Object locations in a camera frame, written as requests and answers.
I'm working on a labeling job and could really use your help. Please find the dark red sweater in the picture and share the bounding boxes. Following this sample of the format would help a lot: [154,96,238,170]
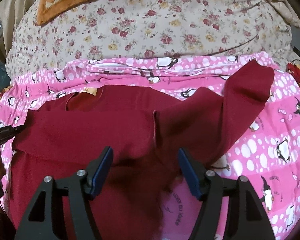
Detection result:
[10,61,274,239]

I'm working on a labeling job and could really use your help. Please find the beige curtain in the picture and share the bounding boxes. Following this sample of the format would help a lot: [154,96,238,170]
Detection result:
[0,0,36,50]

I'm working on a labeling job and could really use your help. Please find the floral bed sheet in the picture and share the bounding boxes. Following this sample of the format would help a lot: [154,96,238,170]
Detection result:
[6,0,292,77]

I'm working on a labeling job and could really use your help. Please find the pink penguin blanket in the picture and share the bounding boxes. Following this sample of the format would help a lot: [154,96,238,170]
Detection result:
[0,52,300,239]

